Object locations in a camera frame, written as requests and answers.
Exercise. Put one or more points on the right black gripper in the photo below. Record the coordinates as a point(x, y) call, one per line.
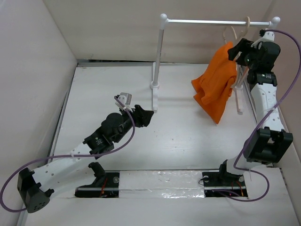
point(244, 45)

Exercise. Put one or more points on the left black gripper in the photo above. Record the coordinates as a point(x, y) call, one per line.
point(143, 119)

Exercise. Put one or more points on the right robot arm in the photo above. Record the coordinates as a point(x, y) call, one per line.
point(269, 141)

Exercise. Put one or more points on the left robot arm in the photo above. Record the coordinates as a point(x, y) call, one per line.
point(37, 186)

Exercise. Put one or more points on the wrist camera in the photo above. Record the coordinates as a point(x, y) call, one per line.
point(265, 35)
point(123, 101)

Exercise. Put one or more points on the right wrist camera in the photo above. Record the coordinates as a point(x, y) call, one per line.
point(265, 35)

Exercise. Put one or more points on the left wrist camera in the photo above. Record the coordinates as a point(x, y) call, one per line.
point(123, 101)

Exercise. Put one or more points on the orange trousers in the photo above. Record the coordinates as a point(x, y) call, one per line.
point(213, 87)

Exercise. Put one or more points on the wooden clothes hanger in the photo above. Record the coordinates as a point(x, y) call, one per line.
point(237, 44)

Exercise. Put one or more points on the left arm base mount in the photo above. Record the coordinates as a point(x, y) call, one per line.
point(105, 184)

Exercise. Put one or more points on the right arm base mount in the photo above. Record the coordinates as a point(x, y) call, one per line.
point(221, 182)

